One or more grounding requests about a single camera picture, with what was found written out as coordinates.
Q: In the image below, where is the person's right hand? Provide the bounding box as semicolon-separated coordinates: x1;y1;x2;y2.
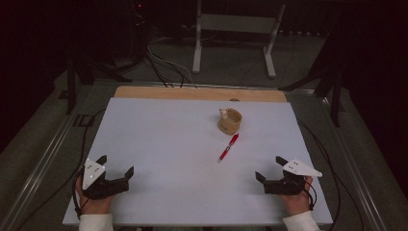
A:
279;175;314;217

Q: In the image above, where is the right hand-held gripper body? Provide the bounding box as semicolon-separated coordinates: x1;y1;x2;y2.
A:
263;158;323;196

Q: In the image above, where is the black equipment with red light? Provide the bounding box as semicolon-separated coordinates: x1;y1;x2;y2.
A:
125;0;152;62

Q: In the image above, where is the black floor cable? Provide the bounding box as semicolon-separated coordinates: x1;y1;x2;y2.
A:
144;52;188;89

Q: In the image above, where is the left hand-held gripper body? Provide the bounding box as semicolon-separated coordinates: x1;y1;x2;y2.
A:
82;158;130;201

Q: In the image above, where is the person's left hand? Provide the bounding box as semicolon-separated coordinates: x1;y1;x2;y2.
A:
76;184;115;216

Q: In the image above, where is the red pen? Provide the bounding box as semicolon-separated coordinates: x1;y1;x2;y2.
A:
217;133;241;164

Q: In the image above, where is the white floor cable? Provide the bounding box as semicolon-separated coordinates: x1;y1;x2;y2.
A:
145;38;194;87

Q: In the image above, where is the white metal stand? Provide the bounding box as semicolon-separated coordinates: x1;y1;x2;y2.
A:
191;0;287;80

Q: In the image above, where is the black tripod stand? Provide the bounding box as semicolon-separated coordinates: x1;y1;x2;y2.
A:
64;44;133;116
278;61;345;128

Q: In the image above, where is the metal floor rail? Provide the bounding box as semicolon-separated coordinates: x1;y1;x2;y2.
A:
316;90;391;231
0;105;85;231

